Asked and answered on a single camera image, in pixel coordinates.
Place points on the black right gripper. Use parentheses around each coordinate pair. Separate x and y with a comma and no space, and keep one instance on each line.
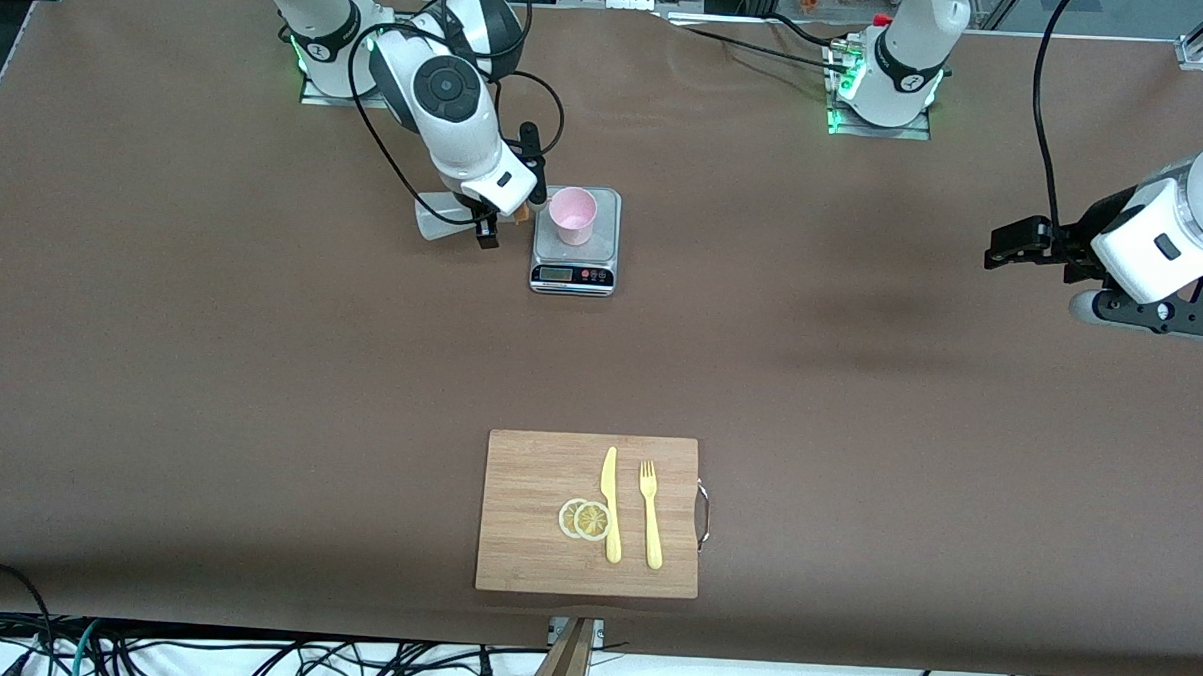
(486,233)

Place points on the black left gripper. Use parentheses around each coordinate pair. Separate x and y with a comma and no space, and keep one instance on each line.
(1073,241)

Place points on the clear sauce bottle orange cap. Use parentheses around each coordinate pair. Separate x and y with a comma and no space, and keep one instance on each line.
(435,220)

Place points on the pink plastic cup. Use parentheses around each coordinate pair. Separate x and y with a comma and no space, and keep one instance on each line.
(573,217)

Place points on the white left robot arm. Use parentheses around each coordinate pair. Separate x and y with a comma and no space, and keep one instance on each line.
(1145,247)

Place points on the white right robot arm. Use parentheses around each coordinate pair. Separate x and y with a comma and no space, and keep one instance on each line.
(450,93)

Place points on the silver digital kitchen scale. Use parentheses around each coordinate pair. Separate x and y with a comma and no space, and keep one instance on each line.
(605,248)

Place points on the brown table cover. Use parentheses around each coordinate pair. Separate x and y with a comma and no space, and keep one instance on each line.
(856,487)

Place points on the whole lemon slice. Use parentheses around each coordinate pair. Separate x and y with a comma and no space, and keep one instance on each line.
(592,521)

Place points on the yellow plastic knife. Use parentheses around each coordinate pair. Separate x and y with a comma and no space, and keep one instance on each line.
(612,519)

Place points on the bamboo cutting board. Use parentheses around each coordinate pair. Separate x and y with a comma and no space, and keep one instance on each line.
(524,545)

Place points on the yellow plastic fork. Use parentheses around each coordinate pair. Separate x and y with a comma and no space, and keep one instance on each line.
(653,530)

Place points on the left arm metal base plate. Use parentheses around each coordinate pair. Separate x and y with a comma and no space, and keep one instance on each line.
(909,132)

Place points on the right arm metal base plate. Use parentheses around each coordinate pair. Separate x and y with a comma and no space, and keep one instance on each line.
(320,98)

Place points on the small metal bracket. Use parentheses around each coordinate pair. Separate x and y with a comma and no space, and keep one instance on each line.
(598,633)

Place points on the wooden post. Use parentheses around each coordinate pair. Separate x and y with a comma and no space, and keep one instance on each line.
(565,667)

